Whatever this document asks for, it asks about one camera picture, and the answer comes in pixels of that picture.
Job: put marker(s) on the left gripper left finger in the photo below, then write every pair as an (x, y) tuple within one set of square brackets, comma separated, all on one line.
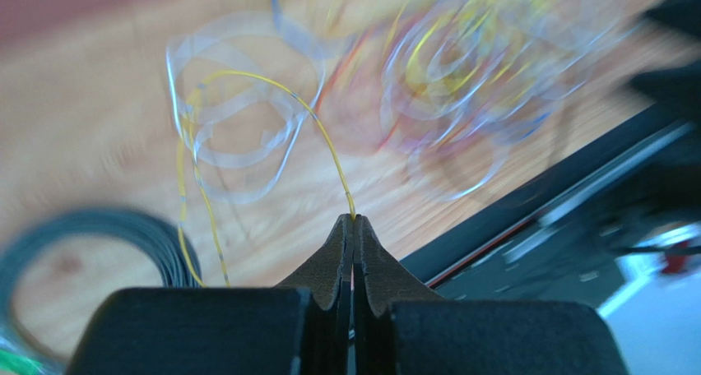
[(299, 326)]

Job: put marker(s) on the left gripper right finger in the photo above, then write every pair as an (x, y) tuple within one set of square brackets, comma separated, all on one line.
[(403, 327)]

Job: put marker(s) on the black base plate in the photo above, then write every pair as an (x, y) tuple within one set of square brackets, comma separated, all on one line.
[(576, 229)]

